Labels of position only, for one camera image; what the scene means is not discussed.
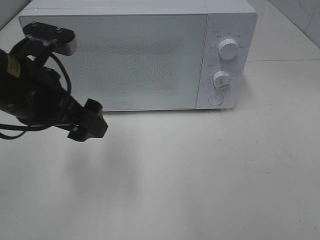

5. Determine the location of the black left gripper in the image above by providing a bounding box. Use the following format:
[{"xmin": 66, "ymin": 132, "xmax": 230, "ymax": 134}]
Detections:
[{"xmin": 7, "ymin": 37, "xmax": 108, "ymax": 142}]

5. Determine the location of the white microwave door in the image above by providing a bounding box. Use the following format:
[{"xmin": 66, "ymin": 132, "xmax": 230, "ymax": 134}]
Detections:
[{"xmin": 19, "ymin": 14, "xmax": 208, "ymax": 111}]

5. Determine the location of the round white door button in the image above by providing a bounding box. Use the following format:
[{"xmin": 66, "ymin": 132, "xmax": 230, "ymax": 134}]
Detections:
[{"xmin": 208, "ymin": 94, "xmax": 224, "ymax": 106}]

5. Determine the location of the white microwave knob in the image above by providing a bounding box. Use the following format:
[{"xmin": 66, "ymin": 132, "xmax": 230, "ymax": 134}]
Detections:
[
  {"xmin": 217, "ymin": 36, "xmax": 239, "ymax": 60},
  {"xmin": 212, "ymin": 70, "xmax": 232, "ymax": 90}
]

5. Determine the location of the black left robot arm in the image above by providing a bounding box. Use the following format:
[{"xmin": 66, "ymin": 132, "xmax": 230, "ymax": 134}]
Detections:
[{"xmin": 0, "ymin": 37, "xmax": 108, "ymax": 142}]

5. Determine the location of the white microwave oven body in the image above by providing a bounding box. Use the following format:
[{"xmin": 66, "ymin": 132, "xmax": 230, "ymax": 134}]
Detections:
[{"xmin": 18, "ymin": 0, "xmax": 258, "ymax": 110}]

